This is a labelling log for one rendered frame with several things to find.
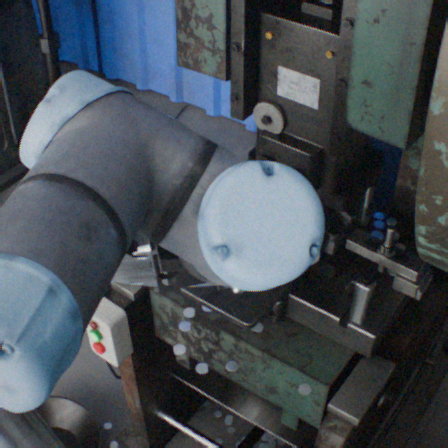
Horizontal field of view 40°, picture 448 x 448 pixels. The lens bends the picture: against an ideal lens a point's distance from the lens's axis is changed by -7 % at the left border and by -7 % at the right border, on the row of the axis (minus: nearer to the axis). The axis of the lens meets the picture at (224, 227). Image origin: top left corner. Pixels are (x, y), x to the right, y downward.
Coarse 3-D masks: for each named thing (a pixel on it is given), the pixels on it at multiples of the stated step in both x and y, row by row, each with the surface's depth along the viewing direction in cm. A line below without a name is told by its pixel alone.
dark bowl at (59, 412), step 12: (60, 396) 167; (36, 408) 167; (48, 408) 167; (60, 408) 167; (72, 408) 167; (84, 408) 165; (48, 420) 167; (60, 420) 167; (72, 420) 167; (84, 420) 165; (60, 432) 166; (72, 432) 166; (84, 432) 164; (96, 432) 161; (72, 444) 164; (84, 444) 163; (96, 444) 158
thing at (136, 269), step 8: (144, 248) 72; (128, 256) 73; (120, 264) 78; (128, 264) 78; (136, 264) 78; (144, 264) 78; (312, 264) 88; (120, 272) 83; (128, 272) 83; (136, 272) 83; (144, 272) 84; (112, 280) 88; (120, 280) 88; (128, 280) 89; (136, 280) 89; (144, 280) 90; (152, 280) 90
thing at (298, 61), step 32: (288, 0) 93; (288, 32) 89; (320, 32) 85; (288, 64) 92; (320, 64) 88; (288, 96) 95; (320, 96) 92; (288, 128) 99; (320, 128) 95; (288, 160) 99; (320, 160) 98; (352, 160) 103
